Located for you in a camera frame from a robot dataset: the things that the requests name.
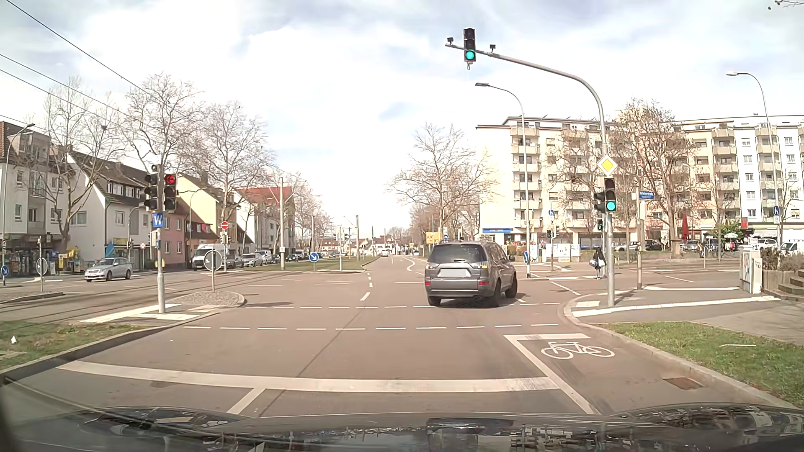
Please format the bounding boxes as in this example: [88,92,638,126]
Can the bare tree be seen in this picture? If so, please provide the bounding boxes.
[387,123,498,242]
[545,128,619,239]
[609,98,698,257]

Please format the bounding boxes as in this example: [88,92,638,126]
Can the grey suv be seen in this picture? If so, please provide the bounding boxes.
[424,241,519,308]

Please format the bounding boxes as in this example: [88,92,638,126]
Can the grass median strip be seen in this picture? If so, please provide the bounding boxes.
[251,255,380,272]

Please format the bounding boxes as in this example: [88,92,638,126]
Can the tall street lamp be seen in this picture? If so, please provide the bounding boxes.
[726,71,783,247]
[475,82,533,279]

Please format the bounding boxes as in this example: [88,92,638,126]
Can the grey asphalt road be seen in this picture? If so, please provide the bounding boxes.
[0,254,794,423]

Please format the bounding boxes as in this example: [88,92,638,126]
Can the row of parked cars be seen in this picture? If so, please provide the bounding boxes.
[226,249,340,268]

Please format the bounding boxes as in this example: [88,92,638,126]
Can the road markings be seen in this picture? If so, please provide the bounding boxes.
[58,256,780,416]

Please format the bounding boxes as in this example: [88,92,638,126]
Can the round road sign back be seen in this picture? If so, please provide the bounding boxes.
[203,249,224,293]

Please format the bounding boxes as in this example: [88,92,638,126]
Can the row of bare trees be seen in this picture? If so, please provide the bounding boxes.
[19,72,335,253]

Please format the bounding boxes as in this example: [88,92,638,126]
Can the white van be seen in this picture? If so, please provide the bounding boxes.
[191,244,228,271]

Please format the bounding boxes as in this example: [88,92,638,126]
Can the car's own bonnet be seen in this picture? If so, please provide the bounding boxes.
[0,402,804,452]

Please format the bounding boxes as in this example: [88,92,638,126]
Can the cobbled traffic island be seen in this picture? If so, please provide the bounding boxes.
[171,289,246,308]

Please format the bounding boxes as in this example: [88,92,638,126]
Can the traffic light on curved mast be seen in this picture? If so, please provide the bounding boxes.
[445,28,619,308]

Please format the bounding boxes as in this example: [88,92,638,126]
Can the traffic light on grey pole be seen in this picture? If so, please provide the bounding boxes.
[143,164,178,314]

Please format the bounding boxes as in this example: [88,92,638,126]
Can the row of houses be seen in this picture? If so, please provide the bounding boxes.
[0,121,297,277]

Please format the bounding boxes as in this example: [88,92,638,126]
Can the silver car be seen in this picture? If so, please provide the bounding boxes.
[84,257,134,282]

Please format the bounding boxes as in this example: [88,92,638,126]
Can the white apartment building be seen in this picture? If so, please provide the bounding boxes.
[475,114,804,247]

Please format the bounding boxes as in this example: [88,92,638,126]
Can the grey street cabinet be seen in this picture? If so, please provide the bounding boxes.
[739,250,763,295]

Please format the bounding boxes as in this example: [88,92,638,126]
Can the grass verge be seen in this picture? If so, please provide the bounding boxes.
[603,321,804,409]
[0,321,152,371]

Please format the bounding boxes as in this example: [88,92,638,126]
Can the street name sign post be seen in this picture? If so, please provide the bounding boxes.
[634,190,655,290]

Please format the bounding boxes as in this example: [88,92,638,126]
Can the overhead wires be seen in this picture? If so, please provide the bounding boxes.
[0,0,152,126]

